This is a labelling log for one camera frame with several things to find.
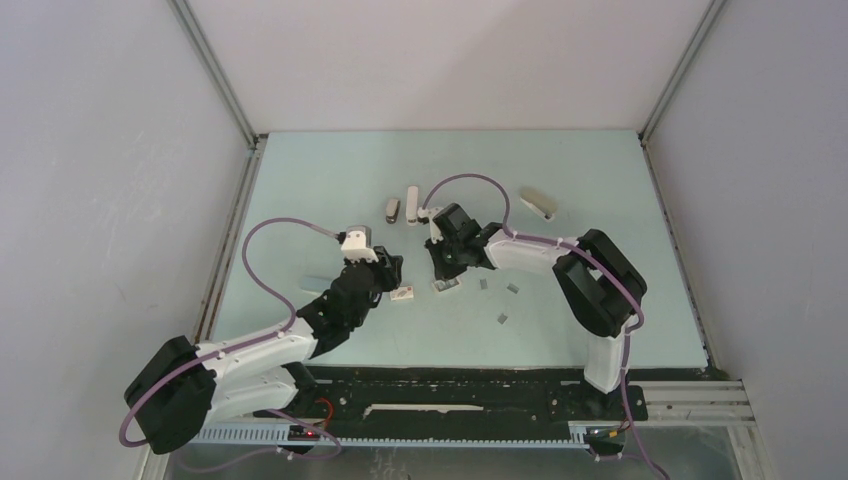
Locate aluminium frame post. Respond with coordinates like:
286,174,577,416
639,0,730,147
169,0,267,342

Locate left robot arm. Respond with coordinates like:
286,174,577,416
124,246,403,454

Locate staple box with barcode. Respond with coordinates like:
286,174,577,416
432,278,461,294

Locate left aluminium frame post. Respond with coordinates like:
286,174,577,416
169,0,267,342

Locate white stapler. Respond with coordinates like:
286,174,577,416
405,185,419,226

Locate beige stapler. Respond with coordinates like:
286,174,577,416
519,187,558,223

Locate white staple box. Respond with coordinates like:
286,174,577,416
389,286,414,301

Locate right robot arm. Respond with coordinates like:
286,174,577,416
417,203,648,418

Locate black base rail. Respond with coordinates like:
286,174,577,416
264,361,651,444

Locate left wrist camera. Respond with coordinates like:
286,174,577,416
341,225,378,263

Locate right aluminium frame post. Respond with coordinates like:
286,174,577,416
639,0,730,147

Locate light blue stapler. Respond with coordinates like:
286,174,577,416
299,276,332,295

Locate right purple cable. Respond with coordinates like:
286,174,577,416
421,173,670,480

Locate small grey stapler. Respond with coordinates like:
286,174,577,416
385,198,401,225

